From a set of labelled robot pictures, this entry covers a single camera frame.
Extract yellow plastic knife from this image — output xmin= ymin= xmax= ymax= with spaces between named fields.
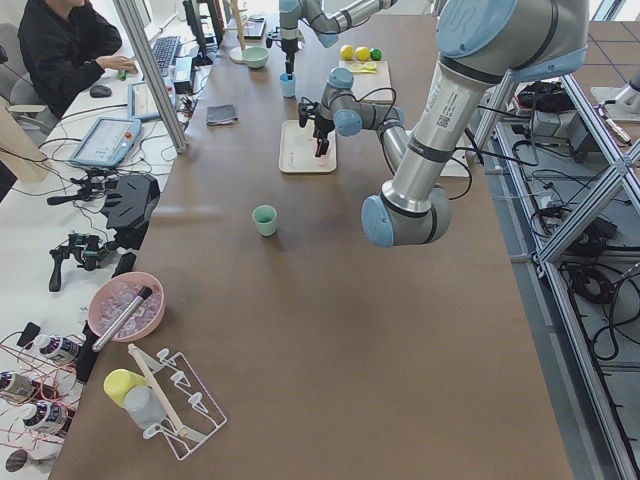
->
xmin=349 ymin=65 xmax=378 ymax=75

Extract wooden cup tree stand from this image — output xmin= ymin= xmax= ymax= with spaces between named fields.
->
xmin=228 ymin=0 xmax=247 ymax=64

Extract blue teach pendant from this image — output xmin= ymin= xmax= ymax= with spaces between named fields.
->
xmin=127 ymin=82 xmax=160 ymax=122
xmin=68 ymin=117 xmax=142 ymax=168

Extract green bowl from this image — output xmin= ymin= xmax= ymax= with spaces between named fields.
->
xmin=242 ymin=46 xmax=269 ymax=69

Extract green cup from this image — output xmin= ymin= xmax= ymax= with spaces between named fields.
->
xmin=252 ymin=205 xmax=278 ymax=237

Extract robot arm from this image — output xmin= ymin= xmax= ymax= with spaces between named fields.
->
xmin=298 ymin=1 xmax=589 ymax=247
xmin=266 ymin=0 xmax=397 ymax=80

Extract whole lemon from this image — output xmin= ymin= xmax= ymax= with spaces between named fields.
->
xmin=354 ymin=46 xmax=371 ymax=62
xmin=340 ymin=44 xmax=354 ymax=61

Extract computer keyboard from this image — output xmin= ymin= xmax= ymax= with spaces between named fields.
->
xmin=152 ymin=36 xmax=181 ymax=77

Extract green lime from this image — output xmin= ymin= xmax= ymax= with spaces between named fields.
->
xmin=369 ymin=48 xmax=383 ymax=61

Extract whole lemon right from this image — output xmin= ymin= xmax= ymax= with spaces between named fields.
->
xmin=340 ymin=44 xmax=354 ymax=61

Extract grey-blue cup on rack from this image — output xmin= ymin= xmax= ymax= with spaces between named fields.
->
xmin=123 ymin=386 xmax=167 ymax=430

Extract seated person in black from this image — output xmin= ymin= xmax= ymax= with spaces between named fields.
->
xmin=18 ymin=0 xmax=136 ymax=119

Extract blue cup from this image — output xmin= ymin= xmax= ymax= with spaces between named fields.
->
xmin=279 ymin=73 xmax=296 ymax=98

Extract cream rabbit tray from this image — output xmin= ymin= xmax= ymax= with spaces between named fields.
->
xmin=278 ymin=120 xmax=337 ymax=174

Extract wooden cutting board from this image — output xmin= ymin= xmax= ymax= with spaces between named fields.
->
xmin=338 ymin=60 xmax=394 ymax=104

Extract grey folded cloth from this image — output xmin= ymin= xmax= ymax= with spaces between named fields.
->
xmin=206 ymin=104 xmax=238 ymax=126

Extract computer mouse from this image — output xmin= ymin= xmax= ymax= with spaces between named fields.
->
xmin=89 ymin=85 xmax=112 ymax=98

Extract pink cup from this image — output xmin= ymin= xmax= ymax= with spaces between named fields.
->
xmin=314 ymin=143 xmax=331 ymax=167

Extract wooden stick on rack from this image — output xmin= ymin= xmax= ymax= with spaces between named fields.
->
xmin=127 ymin=343 xmax=188 ymax=437

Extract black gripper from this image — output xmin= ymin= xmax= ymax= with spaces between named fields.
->
xmin=297 ymin=97 xmax=334 ymax=158
xmin=266 ymin=27 xmax=305 ymax=80

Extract metal muddler in bowl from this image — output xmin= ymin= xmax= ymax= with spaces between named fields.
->
xmin=92 ymin=286 xmax=153 ymax=353

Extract yellow cup on rack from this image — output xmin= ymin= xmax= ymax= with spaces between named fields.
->
xmin=103 ymin=369 xmax=147 ymax=408

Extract whole lemon left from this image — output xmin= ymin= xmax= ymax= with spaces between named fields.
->
xmin=354 ymin=46 xmax=371 ymax=62

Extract pink bowl with ice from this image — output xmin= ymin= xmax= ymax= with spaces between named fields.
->
xmin=88 ymin=272 xmax=166 ymax=342

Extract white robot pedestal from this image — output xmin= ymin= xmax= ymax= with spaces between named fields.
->
xmin=441 ymin=144 xmax=469 ymax=178

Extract aluminium frame post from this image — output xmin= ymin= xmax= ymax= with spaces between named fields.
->
xmin=113 ymin=0 xmax=188 ymax=154

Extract white wire cup rack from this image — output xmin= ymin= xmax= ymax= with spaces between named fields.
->
xmin=137 ymin=346 xmax=228 ymax=461

